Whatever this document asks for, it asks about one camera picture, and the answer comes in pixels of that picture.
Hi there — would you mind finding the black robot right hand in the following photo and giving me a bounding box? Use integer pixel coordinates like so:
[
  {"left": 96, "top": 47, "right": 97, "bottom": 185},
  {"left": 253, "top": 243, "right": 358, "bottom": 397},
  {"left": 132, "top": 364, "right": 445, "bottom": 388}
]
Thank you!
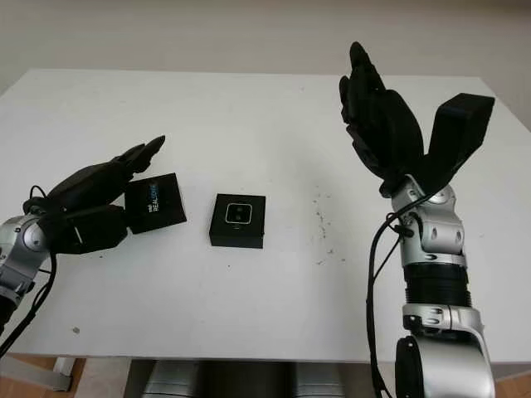
[{"left": 339, "top": 41, "right": 426, "bottom": 196}]

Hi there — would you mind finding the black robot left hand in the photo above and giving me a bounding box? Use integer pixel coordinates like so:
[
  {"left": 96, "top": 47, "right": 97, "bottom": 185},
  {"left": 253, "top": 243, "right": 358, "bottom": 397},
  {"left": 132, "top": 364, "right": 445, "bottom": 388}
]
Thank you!
[{"left": 22, "top": 134, "right": 167, "bottom": 225}]

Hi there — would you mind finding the black RealSense box lid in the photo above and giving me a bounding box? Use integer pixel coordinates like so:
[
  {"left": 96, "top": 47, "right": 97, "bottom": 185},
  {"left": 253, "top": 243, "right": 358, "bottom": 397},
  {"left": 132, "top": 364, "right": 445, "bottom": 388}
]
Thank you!
[{"left": 124, "top": 172, "right": 188, "bottom": 236}]

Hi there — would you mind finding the small silver depth camera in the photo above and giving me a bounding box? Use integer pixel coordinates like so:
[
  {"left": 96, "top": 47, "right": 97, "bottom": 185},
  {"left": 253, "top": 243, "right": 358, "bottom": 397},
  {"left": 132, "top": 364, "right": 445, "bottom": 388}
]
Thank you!
[{"left": 225, "top": 202, "right": 253, "bottom": 225}]

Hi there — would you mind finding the white table leg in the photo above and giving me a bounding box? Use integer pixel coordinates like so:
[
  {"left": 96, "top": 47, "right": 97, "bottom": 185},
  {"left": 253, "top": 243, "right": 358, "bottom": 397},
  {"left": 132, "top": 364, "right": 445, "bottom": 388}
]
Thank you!
[{"left": 39, "top": 346, "right": 76, "bottom": 393}]

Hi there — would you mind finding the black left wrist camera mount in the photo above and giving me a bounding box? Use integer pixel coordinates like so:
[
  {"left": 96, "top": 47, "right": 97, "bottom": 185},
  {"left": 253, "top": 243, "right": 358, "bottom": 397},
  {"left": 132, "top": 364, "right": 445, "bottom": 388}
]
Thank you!
[{"left": 43, "top": 204, "right": 129, "bottom": 255}]

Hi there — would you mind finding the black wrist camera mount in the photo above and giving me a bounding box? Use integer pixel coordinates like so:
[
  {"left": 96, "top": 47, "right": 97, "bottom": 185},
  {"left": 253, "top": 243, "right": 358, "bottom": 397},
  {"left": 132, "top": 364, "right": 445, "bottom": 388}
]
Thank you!
[
  {"left": 43, "top": 204, "right": 129, "bottom": 255},
  {"left": 422, "top": 94, "right": 496, "bottom": 194}
]

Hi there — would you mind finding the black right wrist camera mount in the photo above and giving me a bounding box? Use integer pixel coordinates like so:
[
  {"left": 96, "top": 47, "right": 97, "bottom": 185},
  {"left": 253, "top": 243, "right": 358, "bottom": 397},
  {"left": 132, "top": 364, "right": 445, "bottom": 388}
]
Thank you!
[{"left": 422, "top": 94, "right": 496, "bottom": 194}]

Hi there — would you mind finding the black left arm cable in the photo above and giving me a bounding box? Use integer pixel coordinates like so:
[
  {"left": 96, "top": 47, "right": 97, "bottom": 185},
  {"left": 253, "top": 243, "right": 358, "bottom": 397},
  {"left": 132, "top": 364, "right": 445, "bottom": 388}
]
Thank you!
[{"left": 0, "top": 185, "right": 59, "bottom": 353}]

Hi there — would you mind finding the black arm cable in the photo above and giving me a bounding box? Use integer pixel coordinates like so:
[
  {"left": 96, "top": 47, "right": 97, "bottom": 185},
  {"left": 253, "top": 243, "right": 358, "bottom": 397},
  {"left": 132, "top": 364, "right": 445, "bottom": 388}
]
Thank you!
[
  {"left": 364, "top": 194, "right": 441, "bottom": 398},
  {"left": 0, "top": 185, "right": 59, "bottom": 353}
]

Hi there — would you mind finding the black camera box base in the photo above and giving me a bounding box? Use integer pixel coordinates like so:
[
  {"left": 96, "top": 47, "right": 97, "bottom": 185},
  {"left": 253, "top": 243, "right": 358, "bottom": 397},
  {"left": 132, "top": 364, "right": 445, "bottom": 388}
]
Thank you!
[{"left": 209, "top": 192, "right": 266, "bottom": 250}]

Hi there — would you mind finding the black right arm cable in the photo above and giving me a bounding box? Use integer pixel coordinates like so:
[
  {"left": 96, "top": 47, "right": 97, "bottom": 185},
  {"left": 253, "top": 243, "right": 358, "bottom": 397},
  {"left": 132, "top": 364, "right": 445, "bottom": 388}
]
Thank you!
[{"left": 364, "top": 194, "right": 441, "bottom": 398}]

